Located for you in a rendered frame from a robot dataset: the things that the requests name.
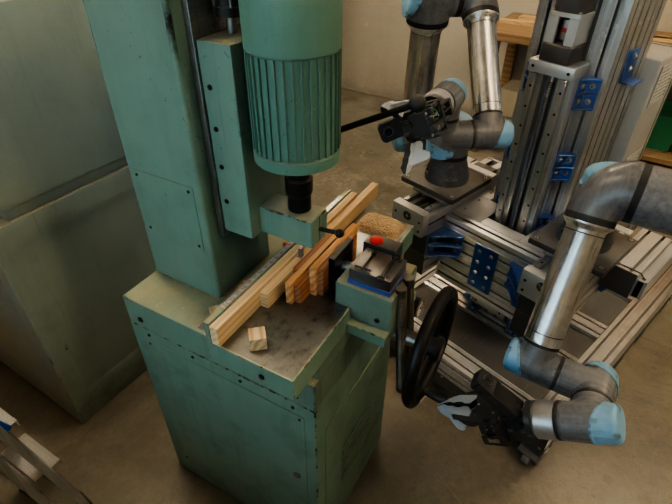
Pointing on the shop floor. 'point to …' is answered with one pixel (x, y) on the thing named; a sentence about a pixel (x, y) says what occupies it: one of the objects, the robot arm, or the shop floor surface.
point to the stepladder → (31, 464)
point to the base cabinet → (267, 425)
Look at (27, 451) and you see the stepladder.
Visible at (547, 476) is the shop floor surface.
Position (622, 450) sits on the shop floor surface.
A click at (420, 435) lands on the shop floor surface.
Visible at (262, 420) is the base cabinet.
